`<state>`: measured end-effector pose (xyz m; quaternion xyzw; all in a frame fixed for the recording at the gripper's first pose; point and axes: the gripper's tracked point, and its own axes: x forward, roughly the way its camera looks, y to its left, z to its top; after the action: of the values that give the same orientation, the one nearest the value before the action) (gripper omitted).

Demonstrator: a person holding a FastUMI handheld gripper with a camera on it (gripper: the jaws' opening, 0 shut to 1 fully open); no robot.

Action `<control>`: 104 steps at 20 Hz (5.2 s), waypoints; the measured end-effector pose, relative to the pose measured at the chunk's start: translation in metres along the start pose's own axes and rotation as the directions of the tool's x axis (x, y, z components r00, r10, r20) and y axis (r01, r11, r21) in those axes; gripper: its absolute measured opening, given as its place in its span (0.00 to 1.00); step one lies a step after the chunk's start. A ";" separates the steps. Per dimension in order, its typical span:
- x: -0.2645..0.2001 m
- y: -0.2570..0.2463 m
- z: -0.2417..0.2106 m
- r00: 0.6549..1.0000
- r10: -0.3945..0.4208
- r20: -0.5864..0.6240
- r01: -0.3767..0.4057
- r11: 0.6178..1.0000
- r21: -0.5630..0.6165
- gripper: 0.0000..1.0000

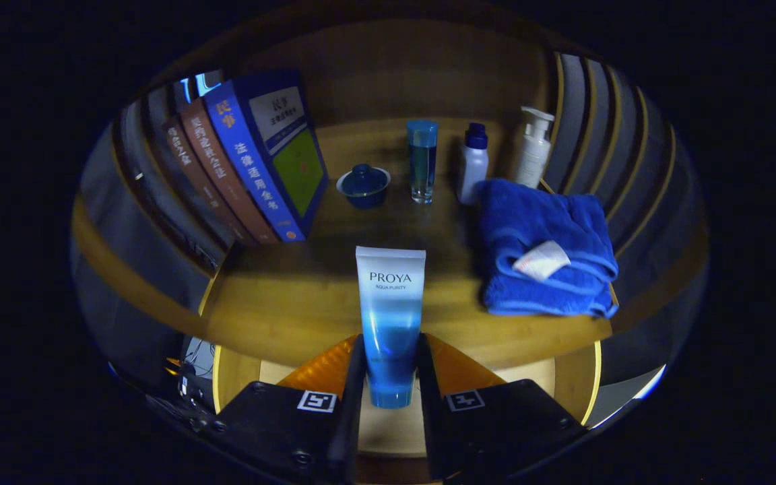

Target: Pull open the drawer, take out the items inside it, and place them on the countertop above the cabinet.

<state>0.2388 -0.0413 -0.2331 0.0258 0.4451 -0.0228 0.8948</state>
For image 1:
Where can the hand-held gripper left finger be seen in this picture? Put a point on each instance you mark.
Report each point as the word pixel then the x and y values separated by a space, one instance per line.
pixel 351 431

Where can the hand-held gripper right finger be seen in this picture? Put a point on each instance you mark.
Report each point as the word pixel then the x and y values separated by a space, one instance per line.
pixel 428 431

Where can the wooden drawer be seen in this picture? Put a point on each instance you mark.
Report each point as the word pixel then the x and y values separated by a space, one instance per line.
pixel 391 431

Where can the blue white cosmetic tube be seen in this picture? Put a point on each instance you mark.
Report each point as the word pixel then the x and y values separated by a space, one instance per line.
pixel 391 303

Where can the wooden countertop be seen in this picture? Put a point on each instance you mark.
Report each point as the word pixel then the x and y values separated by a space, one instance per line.
pixel 294 296

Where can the wooden cabinet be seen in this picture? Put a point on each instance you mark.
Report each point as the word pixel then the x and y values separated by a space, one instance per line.
pixel 374 74

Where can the folded blue towel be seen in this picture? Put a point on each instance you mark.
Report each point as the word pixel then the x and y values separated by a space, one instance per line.
pixel 529 215

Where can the blue lidded teacup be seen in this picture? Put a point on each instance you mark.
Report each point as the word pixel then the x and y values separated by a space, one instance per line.
pixel 363 185

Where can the white bottle blue cap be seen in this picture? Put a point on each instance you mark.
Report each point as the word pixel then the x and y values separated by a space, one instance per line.
pixel 474 168

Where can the tall blue glass bottle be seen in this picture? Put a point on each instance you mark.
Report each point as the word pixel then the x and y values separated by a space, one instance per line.
pixel 422 162

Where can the thick blue book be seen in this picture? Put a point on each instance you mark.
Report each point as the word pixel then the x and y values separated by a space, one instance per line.
pixel 253 168

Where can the dark brown book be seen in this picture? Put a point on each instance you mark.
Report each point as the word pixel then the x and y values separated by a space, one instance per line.
pixel 203 188

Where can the reddish brown book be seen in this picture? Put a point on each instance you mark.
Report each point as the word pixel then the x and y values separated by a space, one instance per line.
pixel 223 172

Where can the white pump bottle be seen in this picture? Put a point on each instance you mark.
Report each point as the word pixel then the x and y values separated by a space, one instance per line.
pixel 534 151

